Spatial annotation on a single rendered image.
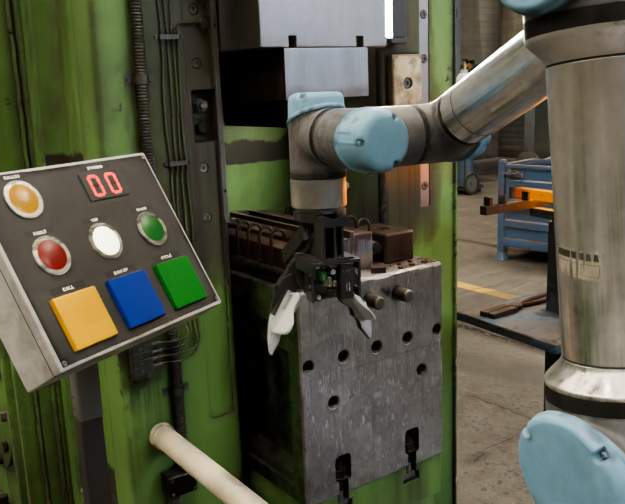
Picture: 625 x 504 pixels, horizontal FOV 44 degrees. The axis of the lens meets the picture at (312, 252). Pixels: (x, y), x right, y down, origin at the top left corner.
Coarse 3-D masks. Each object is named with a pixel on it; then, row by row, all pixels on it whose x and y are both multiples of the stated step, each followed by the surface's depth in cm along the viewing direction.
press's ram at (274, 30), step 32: (224, 0) 147; (256, 0) 138; (288, 0) 141; (320, 0) 145; (352, 0) 149; (384, 0) 154; (224, 32) 149; (256, 32) 140; (288, 32) 142; (320, 32) 146; (352, 32) 150; (384, 32) 155
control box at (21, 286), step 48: (0, 192) 101; (48, 192) 107; (144, 192) 122; (0, 240) 98; (144, 240) 118; (0, 288) 99; (48, 288) 100; (96, 288) 106; (0, 336) 101; (48, 336) 97; (144, 336) 110; (48, 384) 103
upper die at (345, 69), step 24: (288, 48) 143; (312, 48) 146; (336, 48) 149; (360, 48) 152; (240, 72) 156; (264, 72) 149; (288, 72) 143; (312, 72) 146; (336, 72) 150; (360, 72) 153; (240, 96) 157; (264, 96) 150; (288, 96) 144
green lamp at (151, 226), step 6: (144, 216) 120; (150, 216) 121; (144, 222) 119; (150, 222) 120; (156, 222) 121; (144, 228) 118; (150, 228) 119; (156, 228) 120; (162, 228) 121; (150, 234) 119; (156, 234) 120; (162, 234) 121; (156, 240) 119
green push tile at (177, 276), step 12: (168, 264) 118; (180, 264) 120; (168, 276) 117; (180, 276) 119; (192, 276) 121; (168, 288) 116; (180, 288) 118; (192, 288) 120; (180, 300) 117; (192, 300) 119
